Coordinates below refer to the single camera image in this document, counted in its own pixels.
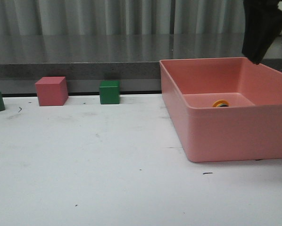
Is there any yellow push button switch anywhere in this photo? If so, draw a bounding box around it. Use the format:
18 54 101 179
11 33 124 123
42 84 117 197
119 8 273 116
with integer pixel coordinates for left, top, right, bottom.
212 100 229 107

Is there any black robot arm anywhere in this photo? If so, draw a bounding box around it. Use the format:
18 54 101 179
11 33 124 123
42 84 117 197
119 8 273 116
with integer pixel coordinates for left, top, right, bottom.
241 0 282 65

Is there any green cube block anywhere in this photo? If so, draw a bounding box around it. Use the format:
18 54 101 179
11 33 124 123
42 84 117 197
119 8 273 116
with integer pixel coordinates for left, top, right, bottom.
99 81 120 105

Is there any pink cube block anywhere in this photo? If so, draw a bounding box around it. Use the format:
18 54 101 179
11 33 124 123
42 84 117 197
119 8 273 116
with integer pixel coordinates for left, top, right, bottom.
35 76 68 106

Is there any pink plastic bin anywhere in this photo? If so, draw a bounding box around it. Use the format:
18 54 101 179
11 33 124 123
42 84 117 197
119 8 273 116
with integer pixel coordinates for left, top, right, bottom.
160 57 282 162

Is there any dark grey counter bench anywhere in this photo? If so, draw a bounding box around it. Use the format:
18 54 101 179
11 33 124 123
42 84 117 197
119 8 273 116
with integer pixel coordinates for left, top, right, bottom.
0 32 282 95

